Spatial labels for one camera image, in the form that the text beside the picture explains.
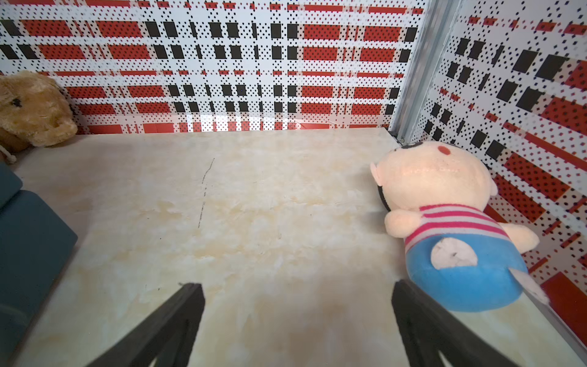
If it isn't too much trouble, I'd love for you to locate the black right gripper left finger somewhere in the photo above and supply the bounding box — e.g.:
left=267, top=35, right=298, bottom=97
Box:
left=90, top=283, right=206, bottom=366

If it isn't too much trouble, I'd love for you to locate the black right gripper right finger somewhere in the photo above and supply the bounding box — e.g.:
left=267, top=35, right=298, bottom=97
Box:
left=391, top=280, right=515, bottom=366

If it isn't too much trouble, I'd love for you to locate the teal drawer cabinet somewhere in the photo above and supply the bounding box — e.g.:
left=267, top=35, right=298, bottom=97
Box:
left=1, top=163, right=77, bottom=366

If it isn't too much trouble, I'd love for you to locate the plush doll striped shirt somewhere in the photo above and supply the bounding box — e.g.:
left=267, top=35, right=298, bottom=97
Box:
left=370, top=142, right=550, bottom=313

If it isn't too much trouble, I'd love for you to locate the brown teddy bear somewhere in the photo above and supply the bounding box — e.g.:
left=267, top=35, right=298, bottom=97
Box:
left=1, top=70, right=78, bottom=164

